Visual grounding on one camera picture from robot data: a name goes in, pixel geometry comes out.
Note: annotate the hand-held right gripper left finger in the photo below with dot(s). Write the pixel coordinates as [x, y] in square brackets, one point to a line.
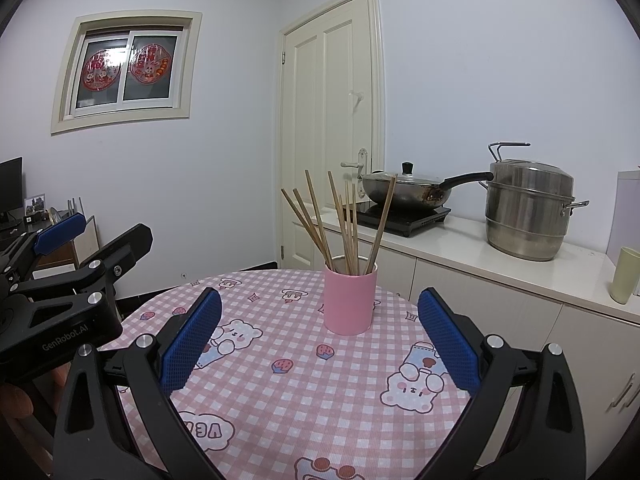
[192, 340]

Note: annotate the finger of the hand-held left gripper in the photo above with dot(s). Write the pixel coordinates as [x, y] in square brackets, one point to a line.
[60, 232]
[130, 245]

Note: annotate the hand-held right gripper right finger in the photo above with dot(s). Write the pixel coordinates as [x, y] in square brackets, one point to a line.
[447, 340]

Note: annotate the pink cup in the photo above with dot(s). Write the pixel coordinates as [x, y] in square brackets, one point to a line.
[350, 305]

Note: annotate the bundle of chopsticks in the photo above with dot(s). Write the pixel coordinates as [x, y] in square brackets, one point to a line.
[350, 260]

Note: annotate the person's left hand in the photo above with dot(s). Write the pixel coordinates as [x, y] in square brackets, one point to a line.
[17, 402]

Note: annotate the white board panel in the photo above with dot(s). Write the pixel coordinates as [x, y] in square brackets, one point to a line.
[86, 237]

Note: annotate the grey metal rods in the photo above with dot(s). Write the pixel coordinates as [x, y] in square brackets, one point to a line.
[75, 207]

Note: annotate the brown side table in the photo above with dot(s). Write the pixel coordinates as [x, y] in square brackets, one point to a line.
[52, 264]

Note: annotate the black monitor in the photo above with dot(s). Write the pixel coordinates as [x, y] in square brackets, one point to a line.
[10, 190]

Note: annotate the white counter cabinet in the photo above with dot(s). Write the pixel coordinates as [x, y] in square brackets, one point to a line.
[500, 300]

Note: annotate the black induction cooker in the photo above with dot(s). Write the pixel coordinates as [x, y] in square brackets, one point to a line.
[415, 222]

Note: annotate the pink checked tablecloth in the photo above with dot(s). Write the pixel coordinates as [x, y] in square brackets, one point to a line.
[300, 410]

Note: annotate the steel frying pan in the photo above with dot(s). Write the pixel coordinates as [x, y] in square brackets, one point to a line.
[415, 197]

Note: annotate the cream framed window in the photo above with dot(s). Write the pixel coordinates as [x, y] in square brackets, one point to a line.
[62, 85]

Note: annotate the steel steamer pot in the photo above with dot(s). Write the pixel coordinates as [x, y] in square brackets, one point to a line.
[530, 210]

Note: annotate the red paper window decoration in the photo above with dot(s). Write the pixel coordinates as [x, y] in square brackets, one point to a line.
[149, 64]
[100, 71]

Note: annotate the glass pan lid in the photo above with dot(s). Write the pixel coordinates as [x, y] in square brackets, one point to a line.
[405, 175]

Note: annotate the pale green cup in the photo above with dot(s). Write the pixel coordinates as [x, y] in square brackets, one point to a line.
[625, 275]

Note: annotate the pale lilac box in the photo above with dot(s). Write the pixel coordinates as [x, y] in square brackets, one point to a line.
[627, 210]

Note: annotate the cream door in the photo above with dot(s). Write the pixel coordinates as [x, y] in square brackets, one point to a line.
[330, 110]

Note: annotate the white door hook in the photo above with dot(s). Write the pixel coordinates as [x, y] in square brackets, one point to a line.
[357, 97]

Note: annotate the small photo frame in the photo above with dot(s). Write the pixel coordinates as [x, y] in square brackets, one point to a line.
[35, 205]

